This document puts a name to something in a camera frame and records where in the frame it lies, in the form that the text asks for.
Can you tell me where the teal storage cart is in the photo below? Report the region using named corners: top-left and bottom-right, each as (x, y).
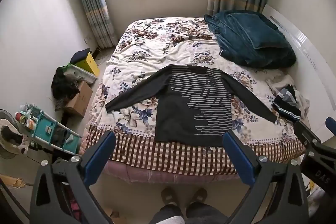
top-left (14, 103), bottom-right (82, 156)

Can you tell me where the yellow box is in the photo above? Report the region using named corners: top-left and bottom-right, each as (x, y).
top-left (75, 52), bottom-right (100, 76)

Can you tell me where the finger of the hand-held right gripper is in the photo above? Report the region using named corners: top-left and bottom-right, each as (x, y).
top-left (325, 116), bottom-right (336, 135)
top-left (293, 121), bottom-right (324, 159)

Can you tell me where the person's left leg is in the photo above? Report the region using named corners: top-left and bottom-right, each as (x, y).
top-left (151, 204), bottom-right (185, 224)

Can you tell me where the person's right shoe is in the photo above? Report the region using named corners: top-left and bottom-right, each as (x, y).
top-left (190, 188), bottom-right (208, 207)

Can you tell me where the teal fleece blanket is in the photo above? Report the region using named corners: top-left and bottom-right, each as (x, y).
top-left (204, 10), bottom-right (297, 69)

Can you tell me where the white electric fan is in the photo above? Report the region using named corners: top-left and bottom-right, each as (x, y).
top-left (0, 109), bottom-right (30, 160)

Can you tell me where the white headboard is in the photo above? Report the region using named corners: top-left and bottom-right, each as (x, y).
top-left (262, 4), bottom-right (336, 143)

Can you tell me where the cardboard box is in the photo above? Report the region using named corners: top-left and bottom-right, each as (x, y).
top-left (64, 80), bottom-right (93, 117)

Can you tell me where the white crumpled cloth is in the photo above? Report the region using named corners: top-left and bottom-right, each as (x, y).
top-left (266, 74), bottom-right (310, 119)

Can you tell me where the pink mattress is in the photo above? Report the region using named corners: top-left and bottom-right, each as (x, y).
top-left (101, 160), bottom-right (301, 184)

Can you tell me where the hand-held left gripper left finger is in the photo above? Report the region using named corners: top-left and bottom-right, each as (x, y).
top-left (30, 131), bottom-right (117, 224)

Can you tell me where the yellow string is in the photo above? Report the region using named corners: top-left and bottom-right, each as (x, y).
top-left (8, 178), bottom-right (27, 189)

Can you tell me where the floral bedsheet with checked border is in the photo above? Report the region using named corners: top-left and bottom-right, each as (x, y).
top-left (79, 17), bottom-right (310, 169)

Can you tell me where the dark striped folded garment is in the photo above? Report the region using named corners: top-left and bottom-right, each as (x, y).
top-left (272, 84), bottom-right (302, 122)

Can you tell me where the person's leg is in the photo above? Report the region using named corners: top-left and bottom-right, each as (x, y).
top-left (185, 202), bottom-right (229, 224)
top-left (151, 204), bottom-right (185, 224)

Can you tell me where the dark clothes pile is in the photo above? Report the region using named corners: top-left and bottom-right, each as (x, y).
top-left (51, 67), bottom-right (80, 100)

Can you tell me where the clear box with green lid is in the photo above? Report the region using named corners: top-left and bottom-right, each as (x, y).
top-left (63, 63), bottom-right (98, 85)

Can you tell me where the person's shoe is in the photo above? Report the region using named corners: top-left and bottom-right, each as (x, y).
top-left (161, 187), bottom-right (179, 207)
top-left (190, 188), bottom-right (208, 207)

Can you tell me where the person's right leg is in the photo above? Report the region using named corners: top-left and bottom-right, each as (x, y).
top-left (185, 202), bottom-right (229, 224)

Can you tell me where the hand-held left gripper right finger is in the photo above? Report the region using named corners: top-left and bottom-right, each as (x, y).
top-left (222, 131), bottom-right (309, 224)

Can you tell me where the navy cloth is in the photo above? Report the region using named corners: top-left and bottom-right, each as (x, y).
top-left (70, 48), bottom-right (91, 63)

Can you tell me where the dark striped long-sleeve shirt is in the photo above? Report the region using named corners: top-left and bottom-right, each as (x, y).
top-left (105, 64), bottom-right (278, 147)

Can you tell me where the person's left shoe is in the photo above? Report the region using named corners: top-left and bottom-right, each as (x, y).
top-left (161, 187), bottom-right (179, 207)

